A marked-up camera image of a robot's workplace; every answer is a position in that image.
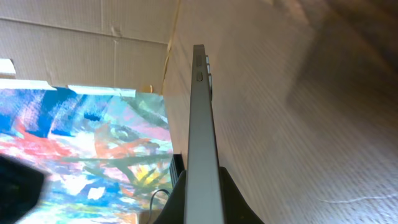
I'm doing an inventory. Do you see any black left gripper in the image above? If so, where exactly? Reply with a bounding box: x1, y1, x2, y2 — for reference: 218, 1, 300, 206
1, 156, 45, 224

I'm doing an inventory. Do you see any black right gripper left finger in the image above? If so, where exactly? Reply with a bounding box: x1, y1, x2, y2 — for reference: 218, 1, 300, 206
154, 171, 186, 224

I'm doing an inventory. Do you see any colourful painted cloth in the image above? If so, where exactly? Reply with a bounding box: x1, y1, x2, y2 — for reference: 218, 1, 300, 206
1, 88, 173, 224

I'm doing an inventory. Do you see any Samsung Galaxy smartphone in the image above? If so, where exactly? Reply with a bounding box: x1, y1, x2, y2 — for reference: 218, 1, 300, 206
184, 44, 225, 224

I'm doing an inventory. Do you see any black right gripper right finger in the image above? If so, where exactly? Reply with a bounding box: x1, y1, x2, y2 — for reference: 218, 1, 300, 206
220, 167, 264, 224

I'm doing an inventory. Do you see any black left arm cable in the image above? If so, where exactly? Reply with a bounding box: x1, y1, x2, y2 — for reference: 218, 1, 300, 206
148, 188, 171, 224

